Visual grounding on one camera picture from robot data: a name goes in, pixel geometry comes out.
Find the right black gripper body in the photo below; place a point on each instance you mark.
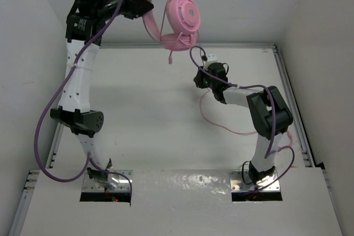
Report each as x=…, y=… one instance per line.
x=212, y=84

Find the pink headphones with cable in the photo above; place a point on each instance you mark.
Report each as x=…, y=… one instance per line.
x=179, y=28

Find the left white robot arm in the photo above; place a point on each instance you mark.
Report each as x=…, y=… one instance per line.
x=86, y=23

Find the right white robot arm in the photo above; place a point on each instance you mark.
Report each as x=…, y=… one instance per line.
x=269, y=112

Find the white front cover board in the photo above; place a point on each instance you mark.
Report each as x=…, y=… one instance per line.
x=196, y=202

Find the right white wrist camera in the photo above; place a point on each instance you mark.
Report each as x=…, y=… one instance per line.
x=210, y=59

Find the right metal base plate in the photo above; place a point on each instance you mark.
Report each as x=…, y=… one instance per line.
x=241, y=182

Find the metal base plate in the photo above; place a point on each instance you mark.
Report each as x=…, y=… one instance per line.
x=97, y=181
x=241, y=182

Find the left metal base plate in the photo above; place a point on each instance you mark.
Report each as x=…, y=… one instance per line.
x=97, y=181

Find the aluminium table frame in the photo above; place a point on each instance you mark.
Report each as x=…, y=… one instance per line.
x=152, y=119

